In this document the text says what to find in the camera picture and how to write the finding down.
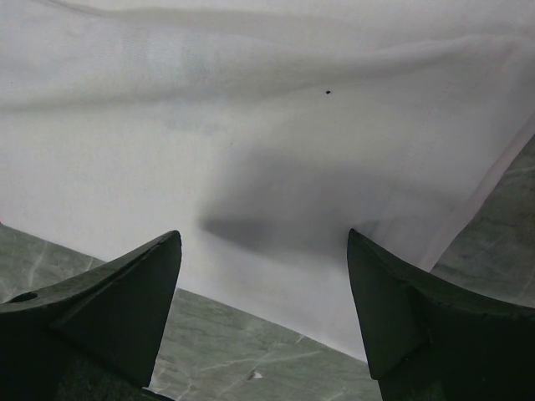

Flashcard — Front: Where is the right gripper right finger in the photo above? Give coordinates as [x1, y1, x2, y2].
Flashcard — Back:
[347, 231, 534, 400]

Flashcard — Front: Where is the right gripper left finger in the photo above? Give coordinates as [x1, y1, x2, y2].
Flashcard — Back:
[1, 231, 181, 400]

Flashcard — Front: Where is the white t shirt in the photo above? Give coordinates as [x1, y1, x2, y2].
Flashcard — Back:
[1, 1, 534, 359]

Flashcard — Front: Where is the black base beam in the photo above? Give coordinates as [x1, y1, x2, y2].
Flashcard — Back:
[139, 388, 174, 401]

